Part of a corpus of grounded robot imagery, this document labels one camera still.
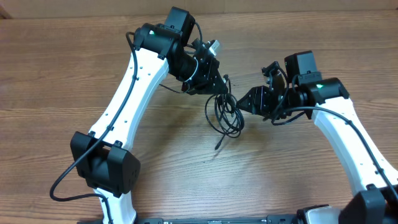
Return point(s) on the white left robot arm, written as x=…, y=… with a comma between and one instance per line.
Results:
x=103, y=156

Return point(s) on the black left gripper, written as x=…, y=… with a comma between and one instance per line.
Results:
x=205, y=86

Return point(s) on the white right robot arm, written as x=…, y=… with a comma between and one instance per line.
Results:
x=300, y=89

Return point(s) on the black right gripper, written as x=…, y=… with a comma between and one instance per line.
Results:
x=258, y=102

